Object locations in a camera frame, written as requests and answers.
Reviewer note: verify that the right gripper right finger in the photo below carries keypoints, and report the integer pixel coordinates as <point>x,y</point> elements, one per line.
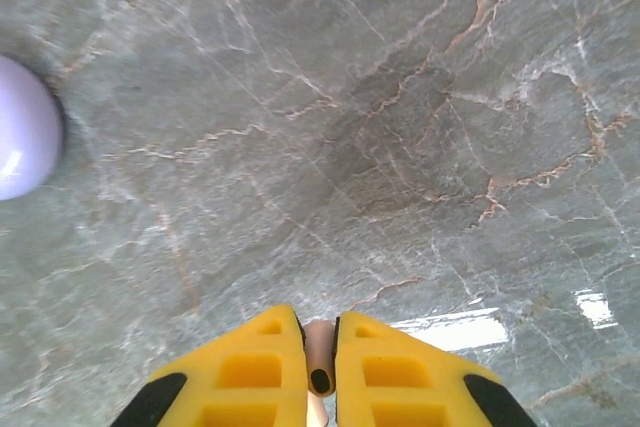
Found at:
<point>400,387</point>

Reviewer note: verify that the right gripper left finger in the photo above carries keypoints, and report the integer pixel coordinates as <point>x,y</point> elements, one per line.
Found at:
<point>245,382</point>

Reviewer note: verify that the purple earbud charging case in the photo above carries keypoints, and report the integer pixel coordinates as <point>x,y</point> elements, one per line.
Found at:
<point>25,127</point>

